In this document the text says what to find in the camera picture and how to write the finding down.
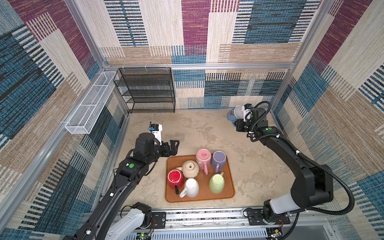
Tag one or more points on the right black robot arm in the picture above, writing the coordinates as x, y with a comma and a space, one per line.
312, 185

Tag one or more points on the black wire shelf rack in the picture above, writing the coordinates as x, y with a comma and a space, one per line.
147, 90

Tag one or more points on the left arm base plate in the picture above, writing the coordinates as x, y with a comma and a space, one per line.
158, 220

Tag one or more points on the beige speckled mug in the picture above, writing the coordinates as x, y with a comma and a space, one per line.
190, 169

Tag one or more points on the pink patterned mug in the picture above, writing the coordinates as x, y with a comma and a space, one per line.
203, 158

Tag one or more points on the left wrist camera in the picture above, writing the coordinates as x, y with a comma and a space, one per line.
156, 130

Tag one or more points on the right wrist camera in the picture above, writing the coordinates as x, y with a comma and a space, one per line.
247, 113

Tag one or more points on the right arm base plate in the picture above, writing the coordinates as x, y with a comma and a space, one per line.
255, 218

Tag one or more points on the blue polka dot mug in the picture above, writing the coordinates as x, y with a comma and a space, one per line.
235, 114

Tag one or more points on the purple mug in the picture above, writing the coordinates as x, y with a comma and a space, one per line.
218, 161

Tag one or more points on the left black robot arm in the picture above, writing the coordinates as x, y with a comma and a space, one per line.
129, 174

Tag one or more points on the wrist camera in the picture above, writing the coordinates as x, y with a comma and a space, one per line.
247, 113
156, 130

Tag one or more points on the white wire mesh basket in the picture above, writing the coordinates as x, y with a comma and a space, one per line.
89, 110

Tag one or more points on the light green mug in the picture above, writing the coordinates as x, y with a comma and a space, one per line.
217, 183

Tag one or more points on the red mug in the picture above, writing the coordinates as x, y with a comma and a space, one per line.
175, 180

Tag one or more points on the brown rectangular tray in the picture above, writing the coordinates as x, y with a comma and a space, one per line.
203, 180

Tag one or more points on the white mug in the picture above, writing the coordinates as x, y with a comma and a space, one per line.
191, 189

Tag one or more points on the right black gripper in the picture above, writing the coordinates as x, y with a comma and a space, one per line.
239, 126

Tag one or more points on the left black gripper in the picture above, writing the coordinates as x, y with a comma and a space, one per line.
173, 149

